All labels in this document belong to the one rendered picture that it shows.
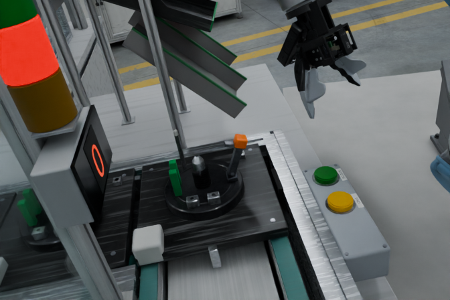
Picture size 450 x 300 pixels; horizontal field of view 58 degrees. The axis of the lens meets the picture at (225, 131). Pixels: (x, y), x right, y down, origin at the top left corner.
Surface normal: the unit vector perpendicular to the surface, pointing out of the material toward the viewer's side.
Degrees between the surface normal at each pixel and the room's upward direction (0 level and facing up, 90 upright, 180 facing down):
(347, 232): 0
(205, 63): 90
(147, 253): 90
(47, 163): 0
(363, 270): 90
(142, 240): 0
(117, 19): 90
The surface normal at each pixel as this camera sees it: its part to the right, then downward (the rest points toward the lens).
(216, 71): -0.04, 0.55
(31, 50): 0.72, 0.28
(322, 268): -0.15, -0.83
